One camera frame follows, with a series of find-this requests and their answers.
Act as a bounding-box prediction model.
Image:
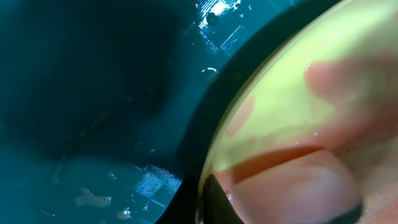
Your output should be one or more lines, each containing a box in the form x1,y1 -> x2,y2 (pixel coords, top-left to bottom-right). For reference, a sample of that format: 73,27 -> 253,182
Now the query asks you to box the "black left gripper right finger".
203,174 -> 244,224

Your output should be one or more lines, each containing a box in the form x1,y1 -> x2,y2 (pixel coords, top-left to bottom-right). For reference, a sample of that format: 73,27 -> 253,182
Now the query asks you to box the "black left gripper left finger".
155,176 -> 198,224

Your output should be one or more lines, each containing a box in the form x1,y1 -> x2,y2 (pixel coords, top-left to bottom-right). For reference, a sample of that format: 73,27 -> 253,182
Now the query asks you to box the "pink green scrub sponge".
229,149 -> 398,224

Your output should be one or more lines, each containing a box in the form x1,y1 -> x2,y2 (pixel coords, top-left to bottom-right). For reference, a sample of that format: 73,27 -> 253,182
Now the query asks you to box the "teal plastic tray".
0,0 -> 343,224

